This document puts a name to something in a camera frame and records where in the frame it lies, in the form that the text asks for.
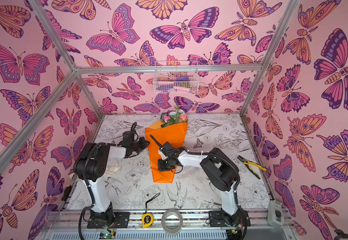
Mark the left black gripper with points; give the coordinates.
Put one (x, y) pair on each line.
(143, 140)

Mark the white fake rose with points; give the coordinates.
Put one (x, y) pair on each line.
(175, 116)

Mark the clear tape roll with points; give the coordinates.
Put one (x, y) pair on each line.
(172, 222)

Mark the green circuit board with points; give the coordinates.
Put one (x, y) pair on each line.
(108, 235)

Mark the grey plastic clamp device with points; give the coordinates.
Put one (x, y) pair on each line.
(275, 216)

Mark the yellow handled pliers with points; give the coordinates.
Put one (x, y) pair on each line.
(250, 164)

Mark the small pink fake rose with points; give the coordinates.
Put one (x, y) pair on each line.
(166, 122)

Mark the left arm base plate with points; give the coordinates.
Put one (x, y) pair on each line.
(116, 220)

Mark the orange wrapping paper sheet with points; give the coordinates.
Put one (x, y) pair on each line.
(167, 138)

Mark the white wire basket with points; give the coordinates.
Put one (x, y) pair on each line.
(176, 77)

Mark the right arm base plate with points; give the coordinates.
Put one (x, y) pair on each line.
(221, 219)

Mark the yellow tape measure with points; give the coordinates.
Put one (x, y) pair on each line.
(147, 218)

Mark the black screwdriver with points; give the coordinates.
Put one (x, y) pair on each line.
(66, 193)

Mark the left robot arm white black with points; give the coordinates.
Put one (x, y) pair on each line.
(90, 168)

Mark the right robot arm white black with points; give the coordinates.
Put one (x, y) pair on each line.
(222, 172)

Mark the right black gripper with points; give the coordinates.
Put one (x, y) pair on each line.
(164, 163)

